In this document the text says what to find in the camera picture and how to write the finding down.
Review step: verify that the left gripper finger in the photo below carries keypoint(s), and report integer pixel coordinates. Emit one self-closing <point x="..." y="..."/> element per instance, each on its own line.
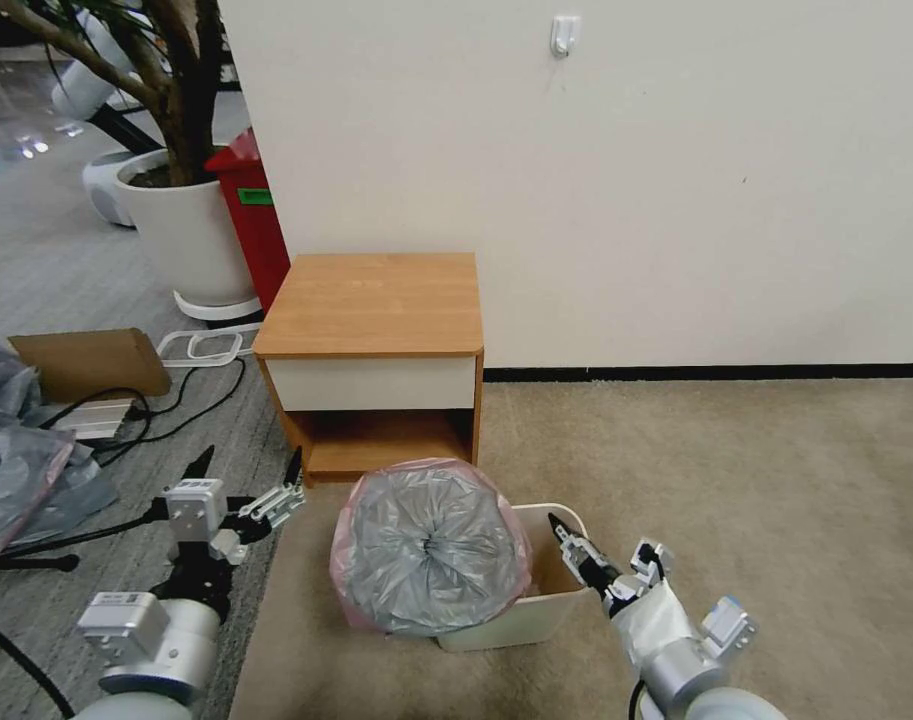
<point x="195" y="466"/>
<point x="280" y="502"/>

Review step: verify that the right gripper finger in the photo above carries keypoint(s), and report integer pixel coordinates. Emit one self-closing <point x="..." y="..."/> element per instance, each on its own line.
<point x="649" y="561"/>
<point x="580" y="555"/>

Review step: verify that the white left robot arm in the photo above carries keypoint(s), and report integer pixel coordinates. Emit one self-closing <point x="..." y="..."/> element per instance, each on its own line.
<point x="178" y="637"/>

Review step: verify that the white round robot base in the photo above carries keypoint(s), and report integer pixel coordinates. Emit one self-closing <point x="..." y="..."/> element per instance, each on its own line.
<point x="100" y="184"/>

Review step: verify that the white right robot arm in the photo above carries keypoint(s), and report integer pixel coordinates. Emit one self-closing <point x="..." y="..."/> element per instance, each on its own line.
<point x="681" y="664"/>

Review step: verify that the cream plastic trash can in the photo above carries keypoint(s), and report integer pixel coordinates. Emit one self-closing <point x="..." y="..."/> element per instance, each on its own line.
<point x="535" y="622"/>

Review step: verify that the pink garbage bag grey inside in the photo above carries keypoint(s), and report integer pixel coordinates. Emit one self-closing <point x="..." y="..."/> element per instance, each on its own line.
<point x="426" y="555"/>

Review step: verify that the beige carpet rug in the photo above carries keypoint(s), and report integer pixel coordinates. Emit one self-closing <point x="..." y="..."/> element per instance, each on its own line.
<point x="726" y="487"/>

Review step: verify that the silver metal box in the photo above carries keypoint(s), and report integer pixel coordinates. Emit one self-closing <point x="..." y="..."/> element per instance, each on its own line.
<point x="92" y="420"/>

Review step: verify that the black tripod legs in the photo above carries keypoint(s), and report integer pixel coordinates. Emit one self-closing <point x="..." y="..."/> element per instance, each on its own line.
<point x="58" y="544"/>

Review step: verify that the brown cardboard box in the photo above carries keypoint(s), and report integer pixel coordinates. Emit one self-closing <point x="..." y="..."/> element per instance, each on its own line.
<point x="88" y="364"/>

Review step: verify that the white nightstand drawer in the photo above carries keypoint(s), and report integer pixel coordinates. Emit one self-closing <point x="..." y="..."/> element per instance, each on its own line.
<point x="370" y="384"/>

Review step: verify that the white pot saucer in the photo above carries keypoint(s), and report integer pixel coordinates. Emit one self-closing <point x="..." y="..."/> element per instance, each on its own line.
<point x="216" y="311"/>

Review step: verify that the grey plastic bags pile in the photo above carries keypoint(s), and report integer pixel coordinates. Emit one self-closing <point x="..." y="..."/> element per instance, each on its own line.
<point x="21" y="465"/>

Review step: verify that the wooden nightstand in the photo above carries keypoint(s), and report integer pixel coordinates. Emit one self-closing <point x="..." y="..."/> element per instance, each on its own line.
<point x="373" y="307"/>

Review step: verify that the white plant pot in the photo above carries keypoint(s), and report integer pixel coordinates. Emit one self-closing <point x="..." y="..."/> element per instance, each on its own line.
<point x="190" y="240"/>

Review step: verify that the red bin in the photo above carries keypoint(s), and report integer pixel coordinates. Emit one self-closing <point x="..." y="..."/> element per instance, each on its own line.
<point x="257" y="232"/>

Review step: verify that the green label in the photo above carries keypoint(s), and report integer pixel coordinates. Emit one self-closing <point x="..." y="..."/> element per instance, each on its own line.
<point x="255" y="196"/>

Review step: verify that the indoor tree plant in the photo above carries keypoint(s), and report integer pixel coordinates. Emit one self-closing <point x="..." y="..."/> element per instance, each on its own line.
<point x="178" y="97"/>

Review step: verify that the white robot shell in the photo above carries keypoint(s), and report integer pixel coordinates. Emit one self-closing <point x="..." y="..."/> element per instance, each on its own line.
<point x="88" y="79"/>

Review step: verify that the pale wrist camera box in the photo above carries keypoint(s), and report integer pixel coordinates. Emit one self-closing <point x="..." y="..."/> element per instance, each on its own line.
<point x="193" y="510"/>

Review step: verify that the white wall hook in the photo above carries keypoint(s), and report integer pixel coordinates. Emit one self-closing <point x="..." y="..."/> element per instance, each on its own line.
<point x="565" y="34"/>

